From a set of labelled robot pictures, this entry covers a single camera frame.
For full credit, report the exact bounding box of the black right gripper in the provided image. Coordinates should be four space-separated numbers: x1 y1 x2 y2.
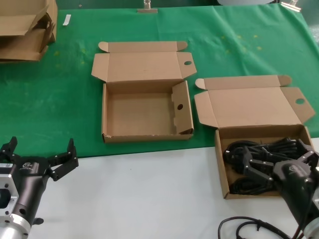
243 139 319 226

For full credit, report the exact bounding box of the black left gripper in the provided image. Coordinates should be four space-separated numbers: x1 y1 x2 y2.
0 136 79 226

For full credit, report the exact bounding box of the thin black cable bundle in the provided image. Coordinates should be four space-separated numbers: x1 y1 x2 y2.
224 138 304 165

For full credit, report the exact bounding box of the open cardboard box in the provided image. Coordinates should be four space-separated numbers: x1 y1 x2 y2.
193 75 316 200

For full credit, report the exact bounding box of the open cardboard box torn corner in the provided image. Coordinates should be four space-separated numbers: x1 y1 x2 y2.
90 41 197 144

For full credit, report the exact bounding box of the green table cloth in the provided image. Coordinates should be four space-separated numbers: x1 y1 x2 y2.
0 3 319 159

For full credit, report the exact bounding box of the metal table clamp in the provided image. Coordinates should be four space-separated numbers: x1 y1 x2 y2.
137 0 158 14

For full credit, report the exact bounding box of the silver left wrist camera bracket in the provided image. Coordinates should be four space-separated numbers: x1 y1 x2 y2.
0 163 20 220

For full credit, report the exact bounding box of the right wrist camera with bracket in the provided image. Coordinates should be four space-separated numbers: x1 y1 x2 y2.
312 166 319 210

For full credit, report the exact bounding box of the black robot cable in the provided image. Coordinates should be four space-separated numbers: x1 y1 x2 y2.
218 216 308 239

